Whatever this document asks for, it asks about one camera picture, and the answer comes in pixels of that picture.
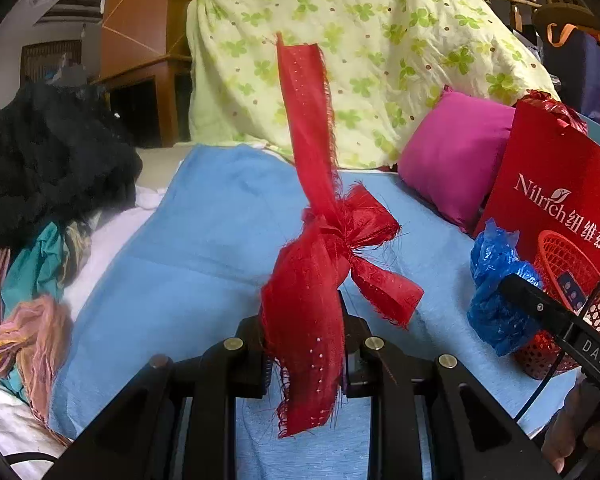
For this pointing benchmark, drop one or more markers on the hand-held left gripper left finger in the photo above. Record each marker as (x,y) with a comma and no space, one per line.
(250,360)

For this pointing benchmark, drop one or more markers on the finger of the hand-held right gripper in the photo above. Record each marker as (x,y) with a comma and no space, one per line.
(535,305)

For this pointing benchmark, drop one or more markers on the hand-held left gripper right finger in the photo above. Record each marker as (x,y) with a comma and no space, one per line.
(356,360)

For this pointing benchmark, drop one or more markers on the blue plastic bag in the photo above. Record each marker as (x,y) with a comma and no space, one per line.
(497,300)

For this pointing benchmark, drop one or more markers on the red mesh basket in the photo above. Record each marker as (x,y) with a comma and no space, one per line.
(562,255)

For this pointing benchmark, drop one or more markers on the red fabric ribbon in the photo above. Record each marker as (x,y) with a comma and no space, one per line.
(312,240)

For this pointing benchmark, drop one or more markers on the person's right hand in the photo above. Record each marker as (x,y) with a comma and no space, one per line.
(565,430)

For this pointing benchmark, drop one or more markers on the small blue box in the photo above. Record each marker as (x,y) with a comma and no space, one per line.
(570,287)

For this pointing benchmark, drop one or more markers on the light blue blanket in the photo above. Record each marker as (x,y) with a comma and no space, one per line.
(205,270)

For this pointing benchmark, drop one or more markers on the red paper bag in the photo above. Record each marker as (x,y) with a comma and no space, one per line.
(555,185)

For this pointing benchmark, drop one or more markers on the pink pillow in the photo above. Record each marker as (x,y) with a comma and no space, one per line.
(455,155)

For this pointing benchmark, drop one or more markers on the white cloth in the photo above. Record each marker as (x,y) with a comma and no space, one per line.
(105,240)

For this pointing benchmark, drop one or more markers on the pile of colourful clothes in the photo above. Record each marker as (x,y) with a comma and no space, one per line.
(30,340)

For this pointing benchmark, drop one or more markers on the teal cloth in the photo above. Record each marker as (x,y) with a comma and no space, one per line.
(37,265)

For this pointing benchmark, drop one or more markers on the black cloth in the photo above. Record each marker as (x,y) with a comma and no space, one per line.
(50,160)

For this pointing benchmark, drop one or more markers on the green floral blanket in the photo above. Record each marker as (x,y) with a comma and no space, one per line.
(380,60)

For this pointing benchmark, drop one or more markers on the wooden cabinet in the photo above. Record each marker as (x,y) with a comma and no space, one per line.
(140,50)

